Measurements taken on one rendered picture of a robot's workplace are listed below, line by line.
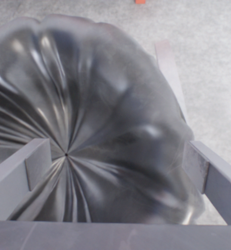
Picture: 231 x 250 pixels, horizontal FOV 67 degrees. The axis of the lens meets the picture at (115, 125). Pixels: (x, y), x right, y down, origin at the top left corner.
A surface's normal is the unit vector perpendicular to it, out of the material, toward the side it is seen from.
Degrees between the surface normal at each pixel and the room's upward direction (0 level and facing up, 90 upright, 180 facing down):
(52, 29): 18
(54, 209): 58
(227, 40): 0
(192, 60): 0
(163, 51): 33
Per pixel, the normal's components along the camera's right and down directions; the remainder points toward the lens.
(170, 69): -0.37, -0.43
